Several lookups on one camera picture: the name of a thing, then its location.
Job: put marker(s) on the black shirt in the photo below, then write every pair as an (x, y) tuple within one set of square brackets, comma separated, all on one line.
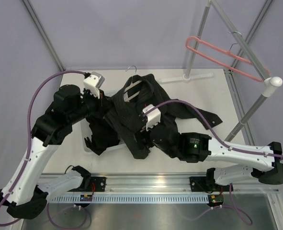
[(103, 135)]

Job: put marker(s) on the white slotted cable duct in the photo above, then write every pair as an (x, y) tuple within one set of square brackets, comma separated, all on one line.
[(130, 199)]

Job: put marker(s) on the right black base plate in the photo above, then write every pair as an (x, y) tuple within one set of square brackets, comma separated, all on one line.
[(198, 184)]

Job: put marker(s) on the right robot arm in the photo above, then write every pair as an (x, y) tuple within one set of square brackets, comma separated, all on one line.
[(248, 162)]

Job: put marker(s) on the clear plastic basket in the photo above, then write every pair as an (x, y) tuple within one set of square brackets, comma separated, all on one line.
[(103, 135)]

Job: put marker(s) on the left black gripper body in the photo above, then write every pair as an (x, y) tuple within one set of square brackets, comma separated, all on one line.
[(100, 107)]

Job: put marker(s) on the dark striped shirt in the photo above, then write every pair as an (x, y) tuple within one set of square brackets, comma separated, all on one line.
[(143, 115)]

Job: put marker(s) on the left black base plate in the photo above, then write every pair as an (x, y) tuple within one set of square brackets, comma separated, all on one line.
[(98, 183)]

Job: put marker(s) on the aluminium rail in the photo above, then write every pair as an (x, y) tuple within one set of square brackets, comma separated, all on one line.
[(164, 184)]

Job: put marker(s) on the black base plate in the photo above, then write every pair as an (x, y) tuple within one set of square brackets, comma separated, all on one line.
[(98, 183), (198, 184)]

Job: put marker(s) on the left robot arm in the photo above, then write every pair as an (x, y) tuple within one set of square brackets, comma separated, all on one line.
[(23, 196)]

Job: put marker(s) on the pink hanger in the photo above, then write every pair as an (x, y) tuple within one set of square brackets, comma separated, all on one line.
[(217, 59)]

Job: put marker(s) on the wooden hanger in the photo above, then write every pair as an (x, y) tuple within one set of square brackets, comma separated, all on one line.
[(133, 89)]

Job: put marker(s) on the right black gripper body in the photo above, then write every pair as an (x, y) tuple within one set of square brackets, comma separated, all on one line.
[(144, 133)]

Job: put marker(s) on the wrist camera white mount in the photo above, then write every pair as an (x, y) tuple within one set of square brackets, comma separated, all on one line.
[(153, 116), (93, 83)]

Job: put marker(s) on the metal clothes rack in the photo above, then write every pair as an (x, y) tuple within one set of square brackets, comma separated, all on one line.
[(245, 55)]

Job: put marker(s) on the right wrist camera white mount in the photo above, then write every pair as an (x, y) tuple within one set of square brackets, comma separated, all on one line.
[(153, 116)]

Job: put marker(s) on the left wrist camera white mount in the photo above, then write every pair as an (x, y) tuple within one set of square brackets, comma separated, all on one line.
[(93, 83)]

